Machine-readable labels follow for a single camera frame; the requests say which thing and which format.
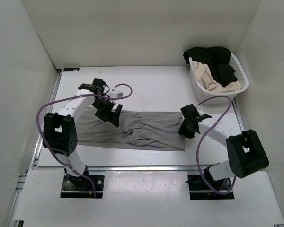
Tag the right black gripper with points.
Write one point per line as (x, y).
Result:
(182, 131)

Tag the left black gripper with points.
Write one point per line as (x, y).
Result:
(113, 118)

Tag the grey trousers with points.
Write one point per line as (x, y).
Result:
(136, 130)

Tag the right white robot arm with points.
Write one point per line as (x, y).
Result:
(246, 154)

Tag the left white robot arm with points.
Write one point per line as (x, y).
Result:
(59, 131)

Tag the beige trousers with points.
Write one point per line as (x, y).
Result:
(203, 75)

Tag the black trousers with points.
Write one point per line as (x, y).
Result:
(217, 58)

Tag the white laundry basket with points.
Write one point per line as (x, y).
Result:
(202, 94)

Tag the black label sticker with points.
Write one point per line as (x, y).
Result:
(70, 69)

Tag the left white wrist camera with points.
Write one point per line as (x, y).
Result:
(115, 94)

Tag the right aluminium rail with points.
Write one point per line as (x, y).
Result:
(238, 115)

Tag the front aluminium rail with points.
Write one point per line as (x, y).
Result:
(187, 168)

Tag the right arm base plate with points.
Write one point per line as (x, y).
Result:
(198, 190)

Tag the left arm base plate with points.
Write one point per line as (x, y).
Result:
(82, 188)

